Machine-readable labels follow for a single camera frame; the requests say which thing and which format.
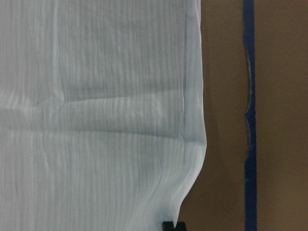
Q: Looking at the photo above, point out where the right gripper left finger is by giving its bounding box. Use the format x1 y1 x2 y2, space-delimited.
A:
162 221 174 231

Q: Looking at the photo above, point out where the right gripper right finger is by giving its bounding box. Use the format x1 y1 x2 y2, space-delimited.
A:
175 221 186 231

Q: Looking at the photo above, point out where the light blue button shirt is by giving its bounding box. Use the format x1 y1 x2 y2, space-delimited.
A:
0 0 206 231

